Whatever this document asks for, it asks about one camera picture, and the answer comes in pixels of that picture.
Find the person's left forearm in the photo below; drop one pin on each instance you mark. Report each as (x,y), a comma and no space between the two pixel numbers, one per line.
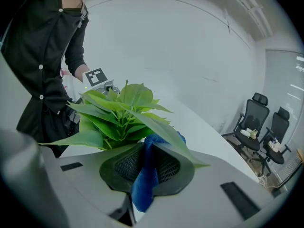
(80,71)

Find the round wooden table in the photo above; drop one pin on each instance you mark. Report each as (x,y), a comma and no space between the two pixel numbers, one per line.
(300,154)

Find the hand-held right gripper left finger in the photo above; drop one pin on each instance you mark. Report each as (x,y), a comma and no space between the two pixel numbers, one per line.
(83,186)

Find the person in black shirt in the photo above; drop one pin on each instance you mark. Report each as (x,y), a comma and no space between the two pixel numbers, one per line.
(35,56)

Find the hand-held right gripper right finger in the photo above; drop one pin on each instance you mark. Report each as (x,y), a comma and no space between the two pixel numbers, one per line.
(202,198)

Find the black mesh office chair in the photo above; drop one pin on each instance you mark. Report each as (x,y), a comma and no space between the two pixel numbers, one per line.
(279,132)
(255,117)

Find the green plant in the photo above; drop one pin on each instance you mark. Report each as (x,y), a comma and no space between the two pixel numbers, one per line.
(133,96)

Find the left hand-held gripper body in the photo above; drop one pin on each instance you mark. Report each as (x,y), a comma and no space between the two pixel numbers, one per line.
(95,77)

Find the blue cloth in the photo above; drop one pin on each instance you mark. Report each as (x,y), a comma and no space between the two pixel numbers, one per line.
(145,189)

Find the white objects bundle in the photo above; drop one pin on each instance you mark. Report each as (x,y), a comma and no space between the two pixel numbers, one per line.
(248,133)

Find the white ceiling conduit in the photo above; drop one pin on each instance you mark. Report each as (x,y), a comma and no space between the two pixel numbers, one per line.
(251,8)

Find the white crumpled bag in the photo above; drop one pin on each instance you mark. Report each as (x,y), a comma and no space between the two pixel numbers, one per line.
(275,146)

